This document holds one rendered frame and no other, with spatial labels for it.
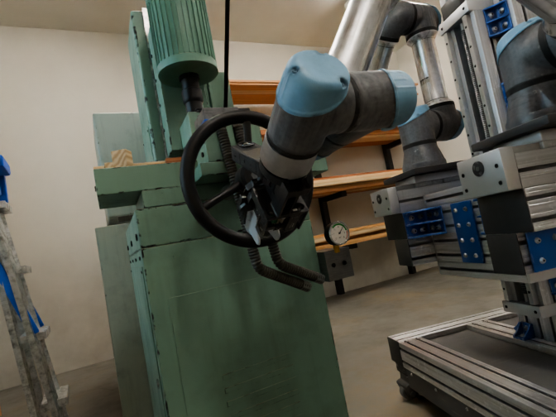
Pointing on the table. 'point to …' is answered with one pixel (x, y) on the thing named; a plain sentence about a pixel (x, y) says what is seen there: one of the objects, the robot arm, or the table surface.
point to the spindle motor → (181, 40)
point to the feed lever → (226, 52)
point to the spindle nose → (191, 91)
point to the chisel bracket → (188, 127)
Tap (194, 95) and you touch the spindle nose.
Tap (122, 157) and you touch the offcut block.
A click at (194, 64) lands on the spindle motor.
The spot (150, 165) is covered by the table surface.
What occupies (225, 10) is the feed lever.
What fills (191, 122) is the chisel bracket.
